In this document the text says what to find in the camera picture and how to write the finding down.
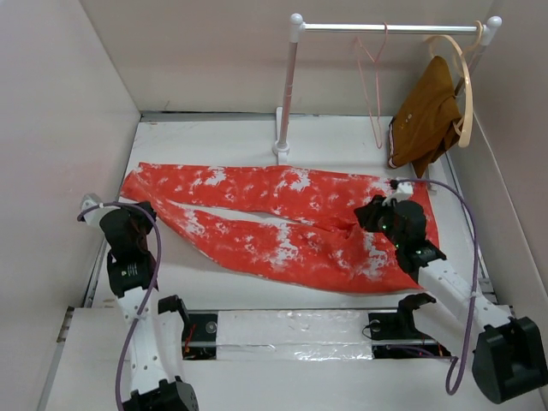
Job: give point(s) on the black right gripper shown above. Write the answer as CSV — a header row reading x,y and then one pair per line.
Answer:
x,y
366,214

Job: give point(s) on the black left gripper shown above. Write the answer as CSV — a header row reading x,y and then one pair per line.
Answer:
x,y
147,220

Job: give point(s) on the orange white tie-dye trousers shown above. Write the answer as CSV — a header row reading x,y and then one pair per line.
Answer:
x,y
280,223

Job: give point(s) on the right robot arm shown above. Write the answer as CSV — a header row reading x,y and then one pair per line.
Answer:
x,y
507,354

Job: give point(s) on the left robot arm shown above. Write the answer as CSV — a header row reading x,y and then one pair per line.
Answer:
x,y
149,373

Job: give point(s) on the beige plastic hanger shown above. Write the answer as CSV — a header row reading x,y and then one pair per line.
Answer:
x,y
464,127

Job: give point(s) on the brown shorts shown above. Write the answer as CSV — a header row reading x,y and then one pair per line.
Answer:
x,y
425,126

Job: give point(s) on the white clothes rack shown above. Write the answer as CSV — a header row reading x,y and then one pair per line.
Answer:
x,y
298,26

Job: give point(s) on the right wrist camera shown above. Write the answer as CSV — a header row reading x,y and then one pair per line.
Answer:
x,y
402,190

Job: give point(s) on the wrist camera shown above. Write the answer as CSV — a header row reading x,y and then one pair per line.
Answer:
x,y
402,190
90,210

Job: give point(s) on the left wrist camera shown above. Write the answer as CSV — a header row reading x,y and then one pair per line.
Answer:
x,y
90,210

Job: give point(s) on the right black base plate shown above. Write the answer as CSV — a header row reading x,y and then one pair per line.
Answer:
x,y
391,339

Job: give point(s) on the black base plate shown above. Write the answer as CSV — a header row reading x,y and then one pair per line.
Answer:
x,y
391,339
199,338

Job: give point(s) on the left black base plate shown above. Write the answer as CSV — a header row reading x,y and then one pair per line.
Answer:
x,y
199,338

